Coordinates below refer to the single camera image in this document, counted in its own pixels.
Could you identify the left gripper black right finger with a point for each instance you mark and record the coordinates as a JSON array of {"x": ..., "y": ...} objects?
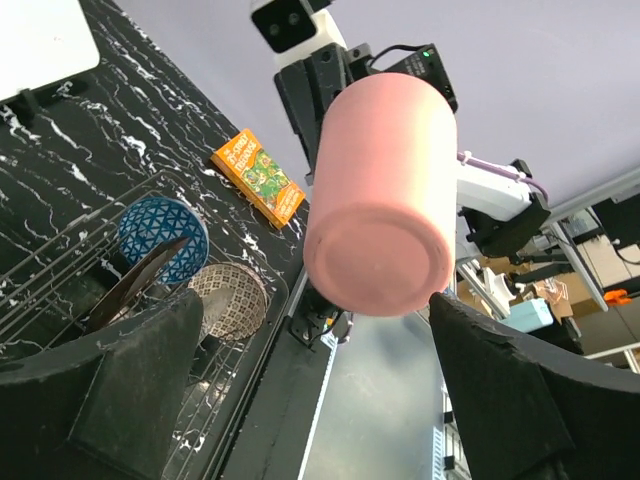
[{"x": 526, "y": 409}]

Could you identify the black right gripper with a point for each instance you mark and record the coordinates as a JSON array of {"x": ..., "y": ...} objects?
[{"x": 309, "y": 86}]

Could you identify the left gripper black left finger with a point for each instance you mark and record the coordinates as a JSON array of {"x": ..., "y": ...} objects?
[{"x": 103, "y": 406}]

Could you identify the red floral plate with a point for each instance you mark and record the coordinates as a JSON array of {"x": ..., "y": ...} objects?
[{"x": 135, "y": 280}]

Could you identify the brown checkered patterned bowl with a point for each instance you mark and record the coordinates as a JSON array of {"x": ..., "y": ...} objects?
[{"x": 234, "y": 301}]

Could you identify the pink plastic cup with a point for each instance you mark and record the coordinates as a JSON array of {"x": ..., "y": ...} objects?
[{"x": 381, "y": 233}]

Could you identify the blue geometric patterned bowl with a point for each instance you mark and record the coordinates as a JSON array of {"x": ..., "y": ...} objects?
[{"x": 156, "y": 220}]

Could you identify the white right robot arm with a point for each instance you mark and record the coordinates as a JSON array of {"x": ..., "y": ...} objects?
[{"x": 501, "y": 207}]

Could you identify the orange treehouse book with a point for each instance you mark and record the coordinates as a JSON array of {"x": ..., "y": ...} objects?
[{"x": 244, "y": 161}]

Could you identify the white dry-erase board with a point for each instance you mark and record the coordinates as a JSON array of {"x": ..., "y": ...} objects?
[{"x": 42, "y": 43}]

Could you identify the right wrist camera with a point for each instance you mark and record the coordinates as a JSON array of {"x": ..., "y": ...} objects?
[{"x": 294, "y": 29}]

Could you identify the black wire dish rack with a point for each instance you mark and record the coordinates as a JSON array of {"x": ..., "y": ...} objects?
[{"x": 60, "y": 254}]

